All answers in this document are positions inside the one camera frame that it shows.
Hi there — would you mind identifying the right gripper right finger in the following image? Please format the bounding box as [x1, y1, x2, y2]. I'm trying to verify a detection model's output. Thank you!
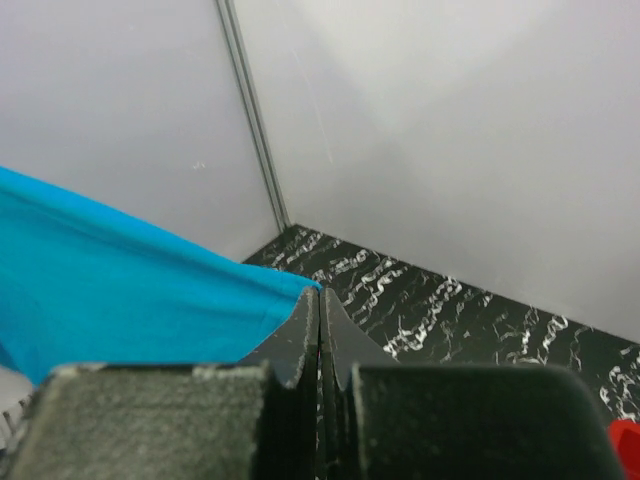
[319, 289, 624, 479]

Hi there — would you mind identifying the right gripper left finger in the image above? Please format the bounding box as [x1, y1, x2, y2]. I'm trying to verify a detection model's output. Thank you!
[7, 288, 320, 479]

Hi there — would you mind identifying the blue t-shirt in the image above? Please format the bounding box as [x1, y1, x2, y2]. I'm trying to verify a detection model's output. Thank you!
[1, 169, 311, 384]

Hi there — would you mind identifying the red plastic bin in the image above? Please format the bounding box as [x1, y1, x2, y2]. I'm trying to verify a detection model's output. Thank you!
[608, 420, 640, 480]

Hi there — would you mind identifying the left aluminium frame post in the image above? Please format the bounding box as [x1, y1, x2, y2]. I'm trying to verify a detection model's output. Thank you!
[215, 0, 291, 232]

